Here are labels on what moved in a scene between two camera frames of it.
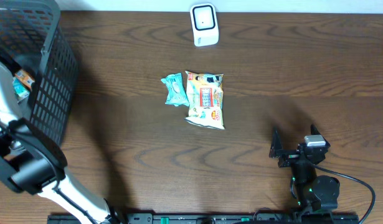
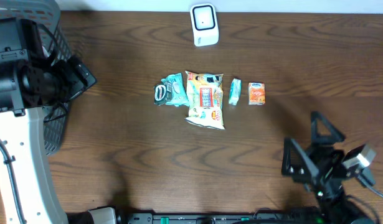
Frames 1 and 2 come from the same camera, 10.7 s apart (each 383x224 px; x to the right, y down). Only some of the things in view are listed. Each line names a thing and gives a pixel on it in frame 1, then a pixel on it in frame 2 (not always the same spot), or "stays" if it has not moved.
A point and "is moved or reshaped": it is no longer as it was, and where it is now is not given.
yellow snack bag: [205, 99] stays
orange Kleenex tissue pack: [25, 78] is moved or reshaped
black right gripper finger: [276, 145] to [296, 163]
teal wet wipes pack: [176, 94] stays
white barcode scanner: [205, 24] stays
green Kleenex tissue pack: [20, 90] is moved or reshaped
